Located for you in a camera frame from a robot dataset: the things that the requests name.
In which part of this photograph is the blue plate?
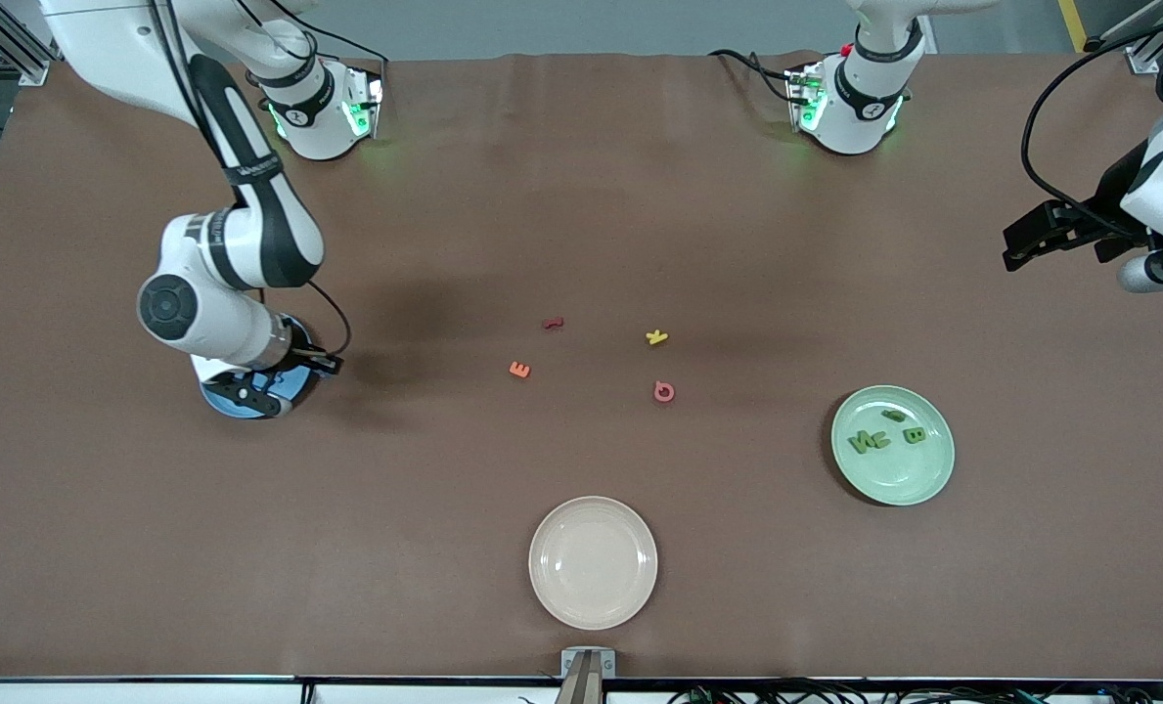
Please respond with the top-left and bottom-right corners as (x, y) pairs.
(200, 313), (315, 420)

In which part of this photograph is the green plate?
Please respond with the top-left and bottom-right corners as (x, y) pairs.
(830, 384), (957, 507)

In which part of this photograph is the table cover sheet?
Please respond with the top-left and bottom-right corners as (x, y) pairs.
(0, 51), (1163, 681)

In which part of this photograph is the beige plate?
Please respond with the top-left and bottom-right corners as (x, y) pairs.
(528, 496), (659, 631)

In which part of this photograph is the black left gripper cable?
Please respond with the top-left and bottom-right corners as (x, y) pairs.
(1021, 10), (1163, 241)

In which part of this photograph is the aluminium frame profile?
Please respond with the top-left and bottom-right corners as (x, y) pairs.
(1080, 0), (1163, 74)
(0, 0), (59, 87)

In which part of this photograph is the black base cable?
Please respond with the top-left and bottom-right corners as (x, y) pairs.
(239, 0), (388, 94)
(708, 47), (799, 104)

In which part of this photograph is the white table edge rail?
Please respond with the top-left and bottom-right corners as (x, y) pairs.
(0, 678), (1163, 704)

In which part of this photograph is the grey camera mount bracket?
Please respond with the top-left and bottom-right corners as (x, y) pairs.
(557, 647), (617, 704)

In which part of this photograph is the bundle of cables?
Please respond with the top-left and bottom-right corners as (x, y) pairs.
(664, 678), (1163, 704)

